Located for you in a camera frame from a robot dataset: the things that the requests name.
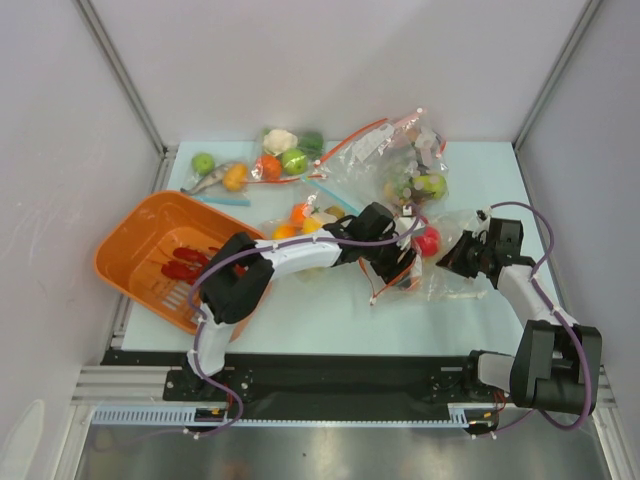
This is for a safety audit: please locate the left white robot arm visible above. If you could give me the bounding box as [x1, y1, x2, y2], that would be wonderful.
[184, 202, 426, 400]

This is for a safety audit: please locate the aluminium front rail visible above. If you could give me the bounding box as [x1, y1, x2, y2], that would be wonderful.
[71, 366, 169, 405]

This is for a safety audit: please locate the red plastic lobster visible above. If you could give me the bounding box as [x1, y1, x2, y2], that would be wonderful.
[160, 247, 218, 284]

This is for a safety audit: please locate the dotted clear zip bag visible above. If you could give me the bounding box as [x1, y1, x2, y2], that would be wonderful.
[305, 108, 448, 211]

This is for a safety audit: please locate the zip bag with orange seal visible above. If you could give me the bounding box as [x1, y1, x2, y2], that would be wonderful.
[359, 210, 487, 306]

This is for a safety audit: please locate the green pear in bag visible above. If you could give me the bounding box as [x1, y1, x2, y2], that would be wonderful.
[413, 173, 448, 200]

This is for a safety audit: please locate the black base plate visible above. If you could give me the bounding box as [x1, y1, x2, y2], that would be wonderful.
[99, 349, 521, 422]

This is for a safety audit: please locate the orange fruit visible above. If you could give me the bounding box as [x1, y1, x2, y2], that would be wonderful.
[272, 224, 297, 240]

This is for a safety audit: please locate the white cauliflower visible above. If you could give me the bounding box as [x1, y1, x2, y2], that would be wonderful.
[262, 129, 298, 156]

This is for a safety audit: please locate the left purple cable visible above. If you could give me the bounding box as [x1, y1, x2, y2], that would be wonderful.
[187, 201, 426, 431]

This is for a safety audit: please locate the green apple in bag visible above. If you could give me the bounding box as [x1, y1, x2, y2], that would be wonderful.
[281, 148, 308, 176]

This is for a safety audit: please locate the red apple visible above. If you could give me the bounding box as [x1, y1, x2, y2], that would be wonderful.
[414, 226, 441, 258]

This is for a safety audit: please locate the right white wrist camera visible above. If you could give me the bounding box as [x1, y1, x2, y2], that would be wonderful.
[473, 207, 492, 237]

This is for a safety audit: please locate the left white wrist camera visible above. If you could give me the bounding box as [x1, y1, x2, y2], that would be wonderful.
[395, 204, 422, 236]

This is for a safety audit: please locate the grey toy fish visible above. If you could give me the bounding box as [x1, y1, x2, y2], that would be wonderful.
[180, 163, 232, 196]

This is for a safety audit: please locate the dark green broccoli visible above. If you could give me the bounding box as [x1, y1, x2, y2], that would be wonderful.
[298, 131, 324, 154]

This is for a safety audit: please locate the orange plastic basket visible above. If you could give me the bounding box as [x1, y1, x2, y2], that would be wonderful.
[94, 191, 264, 335]

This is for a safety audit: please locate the green apple far left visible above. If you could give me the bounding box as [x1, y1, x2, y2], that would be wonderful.
[191, 152, 216, 176]

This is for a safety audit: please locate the orange tomato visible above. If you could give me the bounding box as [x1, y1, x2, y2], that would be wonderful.
[256, 154, 283, 181]

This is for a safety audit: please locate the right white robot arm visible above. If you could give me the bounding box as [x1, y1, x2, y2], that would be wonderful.
[437, 217, 602, 418]

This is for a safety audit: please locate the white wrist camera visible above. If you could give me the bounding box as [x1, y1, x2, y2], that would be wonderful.
[395, 204, 422, 236]
[473, 207, 492, 237]

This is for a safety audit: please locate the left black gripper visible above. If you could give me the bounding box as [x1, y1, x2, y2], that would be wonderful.
[361, 228, 416, 288]

